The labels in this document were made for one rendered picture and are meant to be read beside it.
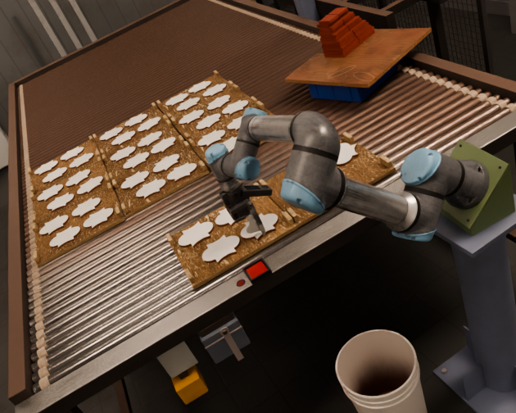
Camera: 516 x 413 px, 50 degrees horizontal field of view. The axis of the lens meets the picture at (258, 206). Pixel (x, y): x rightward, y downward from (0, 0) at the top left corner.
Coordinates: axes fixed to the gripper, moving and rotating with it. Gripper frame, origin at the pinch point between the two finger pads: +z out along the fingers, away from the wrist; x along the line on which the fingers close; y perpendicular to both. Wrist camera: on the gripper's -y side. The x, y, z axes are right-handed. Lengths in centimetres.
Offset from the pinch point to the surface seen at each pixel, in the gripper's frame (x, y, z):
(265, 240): 8.0, 1.4, 0.6
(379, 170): 6.4, -47.0, 1.4
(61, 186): -119, 66, -1
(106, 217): -64, 50, -1
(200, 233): -14.3, 19.0, -0.8
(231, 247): 3.2, 12.6, -0.7
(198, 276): 6.3, 27.2, 0.2
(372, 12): -107, -122, -6
